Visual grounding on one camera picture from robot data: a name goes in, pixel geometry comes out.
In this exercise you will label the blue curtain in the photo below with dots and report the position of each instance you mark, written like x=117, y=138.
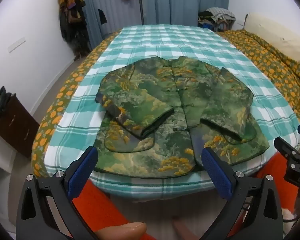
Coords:
x=115, y=12
x=185, y=2

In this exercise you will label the dark brown cabinet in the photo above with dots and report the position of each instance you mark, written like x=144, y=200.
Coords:
x=17, y=122

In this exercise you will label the green landscape print jacket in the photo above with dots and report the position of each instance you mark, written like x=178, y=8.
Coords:
x=180, y=120

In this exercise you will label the cream pillow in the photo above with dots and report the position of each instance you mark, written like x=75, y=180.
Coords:
x=280, y=33

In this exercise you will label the black hanging cloth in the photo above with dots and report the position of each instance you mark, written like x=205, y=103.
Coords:
x=102, y=17

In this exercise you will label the orange flower bedsheet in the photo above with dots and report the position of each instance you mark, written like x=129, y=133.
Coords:
x=277, y=65

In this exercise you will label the dark hanging coats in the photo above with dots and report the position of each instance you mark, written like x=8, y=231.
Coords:
x=73, y=32

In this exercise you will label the dark cloth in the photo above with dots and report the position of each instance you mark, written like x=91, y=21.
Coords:
x=0, y=105

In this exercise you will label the person's left hand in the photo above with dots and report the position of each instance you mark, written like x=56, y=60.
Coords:
x=125, y=231

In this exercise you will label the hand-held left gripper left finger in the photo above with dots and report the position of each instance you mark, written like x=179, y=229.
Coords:
x=81, y=172

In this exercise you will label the teal checked blanket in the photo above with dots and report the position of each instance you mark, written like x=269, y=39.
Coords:
x=165, y=40

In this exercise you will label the white shelf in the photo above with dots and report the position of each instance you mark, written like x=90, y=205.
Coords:
x=0, y=152

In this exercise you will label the black pole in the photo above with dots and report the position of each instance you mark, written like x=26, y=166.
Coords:
x=141, y=5

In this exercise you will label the white fluffy cloth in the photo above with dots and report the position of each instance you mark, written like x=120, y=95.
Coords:
x=288, y=217

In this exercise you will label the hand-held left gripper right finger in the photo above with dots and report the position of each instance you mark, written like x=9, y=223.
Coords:
x=218, y=175

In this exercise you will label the person's orange clothing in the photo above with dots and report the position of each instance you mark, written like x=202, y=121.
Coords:
x=97, y=210

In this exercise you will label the pile of clothes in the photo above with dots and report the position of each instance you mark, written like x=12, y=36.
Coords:
x=216, y=18

